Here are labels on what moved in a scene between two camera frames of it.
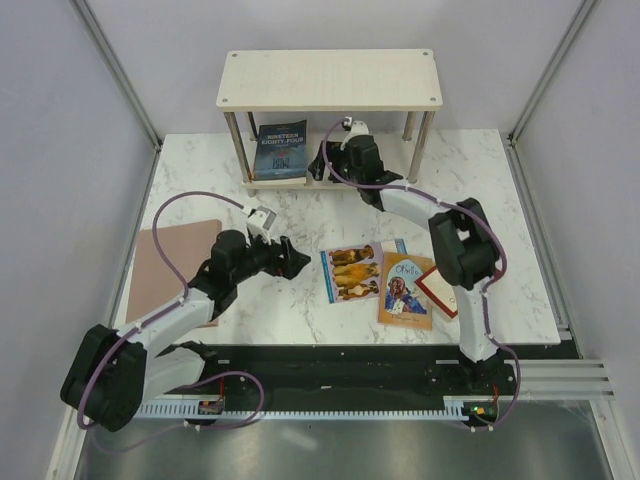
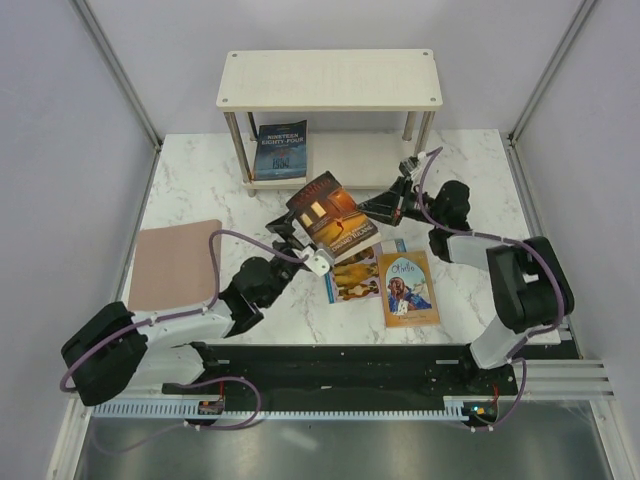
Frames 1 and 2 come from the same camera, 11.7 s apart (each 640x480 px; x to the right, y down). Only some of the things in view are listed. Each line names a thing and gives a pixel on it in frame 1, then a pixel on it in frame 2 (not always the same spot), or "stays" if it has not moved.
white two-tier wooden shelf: [329, 80] stays
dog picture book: [353, 273] stays
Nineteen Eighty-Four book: [281, 151] stays
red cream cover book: [441, 292] -> [331, 219]
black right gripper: [334, 152] -> [391, 204]
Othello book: [403, 302] stays
